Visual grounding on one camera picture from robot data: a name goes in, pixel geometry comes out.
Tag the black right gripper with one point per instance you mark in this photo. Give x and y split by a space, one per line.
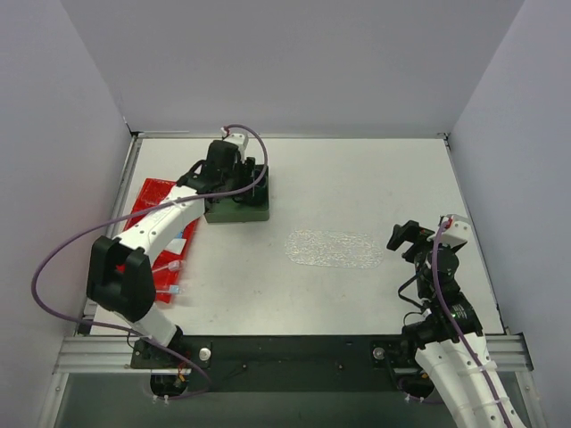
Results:
411 241

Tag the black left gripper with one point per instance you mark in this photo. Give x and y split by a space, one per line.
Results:
252 176

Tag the dark green mug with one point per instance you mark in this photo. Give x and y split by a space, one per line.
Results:
259 194

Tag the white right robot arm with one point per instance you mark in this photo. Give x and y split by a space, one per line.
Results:
448 343

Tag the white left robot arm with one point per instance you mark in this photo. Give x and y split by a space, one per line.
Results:
120 277

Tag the green plastic tray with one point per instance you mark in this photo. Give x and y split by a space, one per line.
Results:
226 211

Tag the clear textured oval tray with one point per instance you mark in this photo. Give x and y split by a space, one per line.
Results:
328 249

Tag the red plastic organizer box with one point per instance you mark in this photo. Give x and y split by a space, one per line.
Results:
163 225

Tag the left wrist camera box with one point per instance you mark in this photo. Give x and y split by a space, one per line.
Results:
240 139

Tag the aluminium frame rail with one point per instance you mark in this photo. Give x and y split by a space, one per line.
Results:
105 354

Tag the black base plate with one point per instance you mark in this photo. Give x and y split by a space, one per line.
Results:
300 363

